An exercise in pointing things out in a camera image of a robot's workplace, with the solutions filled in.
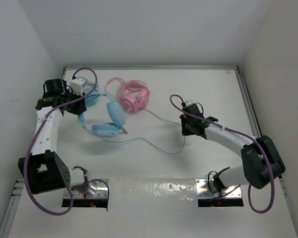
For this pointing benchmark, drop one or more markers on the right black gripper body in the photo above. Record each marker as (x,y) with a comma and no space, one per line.
(186,125)

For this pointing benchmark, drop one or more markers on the pink headphones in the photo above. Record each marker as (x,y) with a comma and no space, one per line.
(132,95)

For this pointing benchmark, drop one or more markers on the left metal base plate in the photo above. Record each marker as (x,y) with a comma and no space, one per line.
(95,190)

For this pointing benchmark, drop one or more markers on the left aluminium frame rail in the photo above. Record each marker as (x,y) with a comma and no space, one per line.
(55,87)

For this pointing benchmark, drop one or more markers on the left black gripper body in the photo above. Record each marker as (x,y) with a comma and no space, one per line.
(74,108)

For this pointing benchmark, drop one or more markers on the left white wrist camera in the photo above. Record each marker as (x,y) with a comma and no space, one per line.
(78,85)

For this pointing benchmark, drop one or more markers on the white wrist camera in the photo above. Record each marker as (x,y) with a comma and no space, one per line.
(189,102)
(78,85)

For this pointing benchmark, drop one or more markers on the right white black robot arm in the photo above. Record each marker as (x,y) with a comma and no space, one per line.
(254,170)

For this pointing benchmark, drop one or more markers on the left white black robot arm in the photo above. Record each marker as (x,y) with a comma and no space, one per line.
(45,169)

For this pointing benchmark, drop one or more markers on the light blue headphones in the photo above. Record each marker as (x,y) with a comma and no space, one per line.
(106,118)

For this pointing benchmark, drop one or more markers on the right aluminium frame rail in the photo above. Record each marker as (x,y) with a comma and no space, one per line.
(248,104)

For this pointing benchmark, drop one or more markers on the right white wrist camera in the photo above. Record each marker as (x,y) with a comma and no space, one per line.
(189,102)

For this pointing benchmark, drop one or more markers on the aluminium frame rail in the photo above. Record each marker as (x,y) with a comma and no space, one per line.
(138,67)
(248,104)
(55,87)

